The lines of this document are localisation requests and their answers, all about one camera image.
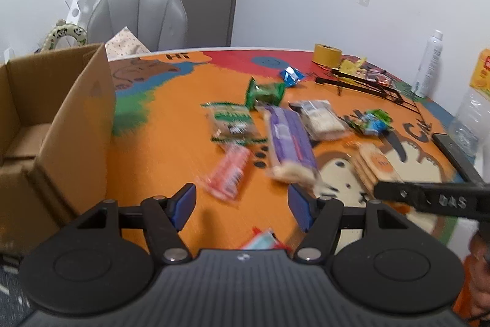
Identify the green and white cracker packet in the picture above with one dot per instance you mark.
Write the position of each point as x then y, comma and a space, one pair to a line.
231, 122

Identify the yellow carton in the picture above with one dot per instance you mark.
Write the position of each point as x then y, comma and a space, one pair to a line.
483, 76

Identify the purple biscuit packet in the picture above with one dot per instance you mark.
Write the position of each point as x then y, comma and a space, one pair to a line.
289, 141

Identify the black metal stand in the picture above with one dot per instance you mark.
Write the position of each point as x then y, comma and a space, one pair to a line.
367, 87

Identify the white spray can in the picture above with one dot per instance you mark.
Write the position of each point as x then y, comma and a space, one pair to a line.
428, 66

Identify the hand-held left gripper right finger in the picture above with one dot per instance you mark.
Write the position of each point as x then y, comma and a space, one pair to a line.
300, 208

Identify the orange cracker packet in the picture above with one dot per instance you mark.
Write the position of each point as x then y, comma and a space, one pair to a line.
377, 166

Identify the brown cardboard box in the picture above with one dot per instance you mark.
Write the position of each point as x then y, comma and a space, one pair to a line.
72, 127

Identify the yellow tape roll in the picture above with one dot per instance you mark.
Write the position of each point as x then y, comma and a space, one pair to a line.
326, 54

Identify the dark green snack packet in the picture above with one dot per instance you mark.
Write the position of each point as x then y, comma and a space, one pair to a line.
264, 92

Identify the person's right hand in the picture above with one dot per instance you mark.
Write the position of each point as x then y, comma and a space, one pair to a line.
480, 246

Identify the yellow snack packet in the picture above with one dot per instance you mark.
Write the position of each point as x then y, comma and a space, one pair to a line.
350, 65

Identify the cream dotted cushion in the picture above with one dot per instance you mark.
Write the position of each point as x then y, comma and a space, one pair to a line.
124, 43

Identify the clear plastic bottle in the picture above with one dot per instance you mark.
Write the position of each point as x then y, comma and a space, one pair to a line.
469, 120

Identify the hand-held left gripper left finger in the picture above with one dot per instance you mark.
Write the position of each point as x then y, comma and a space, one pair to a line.
185, 202

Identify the green and blue snack packet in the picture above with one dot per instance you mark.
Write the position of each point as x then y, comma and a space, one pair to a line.
373, 122

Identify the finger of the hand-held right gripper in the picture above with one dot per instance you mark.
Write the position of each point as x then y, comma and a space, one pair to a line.
396, 193

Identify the clear rice cracker packet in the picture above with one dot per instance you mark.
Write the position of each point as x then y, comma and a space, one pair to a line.
319, 118

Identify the red and pink snack packet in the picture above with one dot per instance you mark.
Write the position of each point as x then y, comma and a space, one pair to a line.
227, 172

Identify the red and white snack packet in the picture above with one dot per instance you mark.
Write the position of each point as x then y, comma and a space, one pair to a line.
264, 242

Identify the black flat board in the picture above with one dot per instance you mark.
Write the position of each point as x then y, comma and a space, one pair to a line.
457, 154

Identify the colourful printed table mat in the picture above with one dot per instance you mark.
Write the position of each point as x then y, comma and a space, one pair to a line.
176, 143

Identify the grey padded chair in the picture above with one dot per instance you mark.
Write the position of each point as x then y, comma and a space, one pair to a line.
141, 18

